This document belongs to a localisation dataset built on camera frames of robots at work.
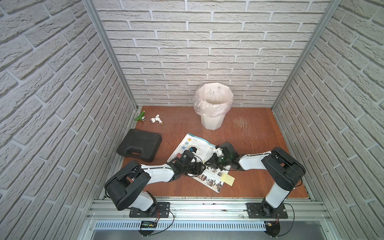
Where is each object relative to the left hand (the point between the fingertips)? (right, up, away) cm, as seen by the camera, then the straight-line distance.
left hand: (200, 163), depth 88 cm
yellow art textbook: (+6, -8, -3) cm, 10 cm away
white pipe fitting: (-35, +26, +20) cm, 48 cm away
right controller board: (+34, -27, -18) cm, 47 cm away
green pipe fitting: (-44, +28, +22) cm, 56 cm away
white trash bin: (+9, +24, +15) cm, 29 cm away
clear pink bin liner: (+10, +41, +18) cm, 45 cm away
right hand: (+3, 0, +1) cm, 3 cm away
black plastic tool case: (-39, +10, +6) cm, 41 cm away
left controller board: (-26, -26, -16) cm, 40 cm away
